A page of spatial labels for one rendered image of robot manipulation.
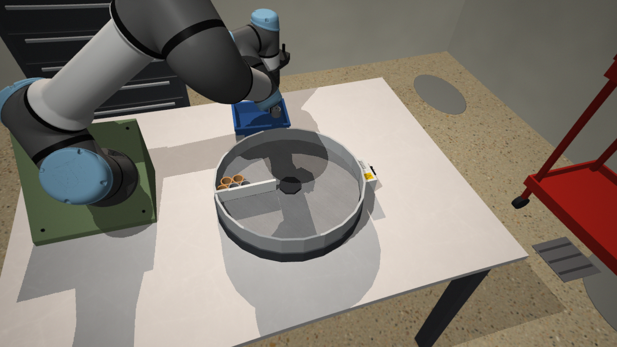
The blue crate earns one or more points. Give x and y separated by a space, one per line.
248 119

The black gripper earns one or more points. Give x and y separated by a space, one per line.
273 65

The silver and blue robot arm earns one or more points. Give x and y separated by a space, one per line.
49 117

